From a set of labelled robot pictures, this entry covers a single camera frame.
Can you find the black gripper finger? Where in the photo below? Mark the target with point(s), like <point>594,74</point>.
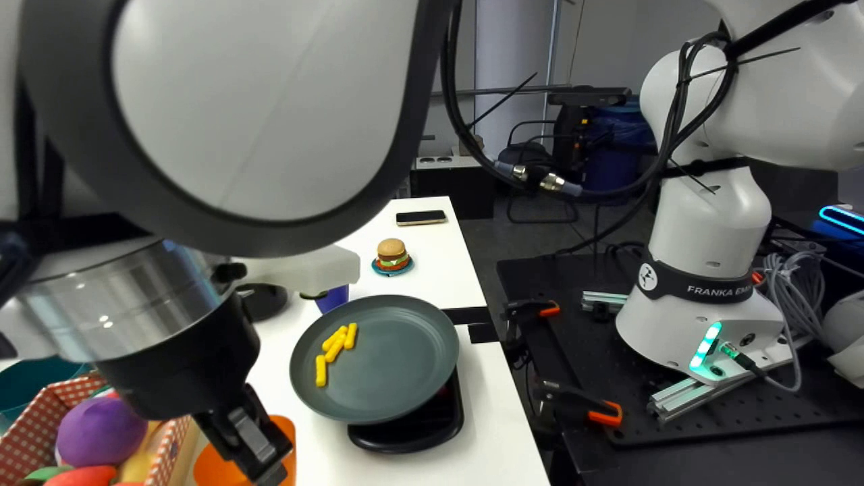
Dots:
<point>249,438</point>

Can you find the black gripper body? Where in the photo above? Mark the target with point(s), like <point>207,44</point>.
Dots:
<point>199,371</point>

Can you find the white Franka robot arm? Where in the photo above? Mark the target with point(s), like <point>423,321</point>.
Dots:
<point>270,127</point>

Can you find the yellow fries on plate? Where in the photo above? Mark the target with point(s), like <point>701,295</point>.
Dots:
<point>343,337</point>

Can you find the blue plastic cup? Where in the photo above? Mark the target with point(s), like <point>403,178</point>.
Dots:
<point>332,297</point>

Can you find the dark grey round plate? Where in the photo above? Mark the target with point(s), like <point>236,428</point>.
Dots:
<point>405,352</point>

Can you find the teal small burger plate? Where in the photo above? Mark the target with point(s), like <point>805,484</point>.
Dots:
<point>393,268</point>

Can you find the purple plush toy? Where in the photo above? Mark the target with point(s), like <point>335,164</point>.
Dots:
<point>100,429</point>

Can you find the red plush tomato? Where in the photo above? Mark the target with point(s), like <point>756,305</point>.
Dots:
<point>80,476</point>

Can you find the teal pot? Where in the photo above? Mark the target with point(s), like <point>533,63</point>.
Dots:
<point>26,378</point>

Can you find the red checkered cardboard basket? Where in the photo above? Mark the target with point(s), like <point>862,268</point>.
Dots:
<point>29,443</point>

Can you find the black square scale base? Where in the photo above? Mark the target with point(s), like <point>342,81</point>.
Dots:
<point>424,428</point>

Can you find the toy hamburger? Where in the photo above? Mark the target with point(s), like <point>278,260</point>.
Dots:
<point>393,248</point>

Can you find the black phone on table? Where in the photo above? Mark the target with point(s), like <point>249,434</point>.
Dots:
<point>423,217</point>

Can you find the blue barrel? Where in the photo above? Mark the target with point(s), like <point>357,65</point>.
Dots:
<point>613,147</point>

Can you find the black flat bracket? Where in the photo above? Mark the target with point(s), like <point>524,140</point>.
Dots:
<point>477,321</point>

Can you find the orange handled black clamp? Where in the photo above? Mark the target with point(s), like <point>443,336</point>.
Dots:
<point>562,402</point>

